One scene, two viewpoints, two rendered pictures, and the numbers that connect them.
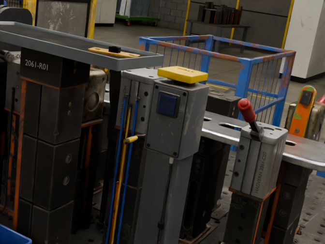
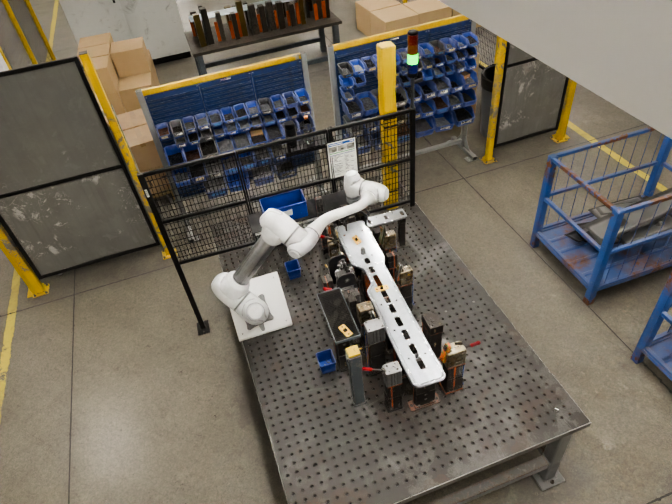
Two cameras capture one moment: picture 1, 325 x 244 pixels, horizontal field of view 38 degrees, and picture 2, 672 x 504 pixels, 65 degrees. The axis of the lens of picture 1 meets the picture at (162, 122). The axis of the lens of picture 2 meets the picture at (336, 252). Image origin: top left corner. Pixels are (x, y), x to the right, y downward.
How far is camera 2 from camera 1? 2.46 m
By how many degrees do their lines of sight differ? 50
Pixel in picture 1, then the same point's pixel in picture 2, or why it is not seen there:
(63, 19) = (537, 74)
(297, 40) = not seen: outside the picture
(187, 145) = (353, 369)
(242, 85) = (610, 229)
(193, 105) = (352, 362)
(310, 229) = (470, 390)
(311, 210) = (490, 379)
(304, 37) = not seen: outside the picture
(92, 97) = (366, 316)
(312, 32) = not seen: outside the picture
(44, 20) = (513, 83)
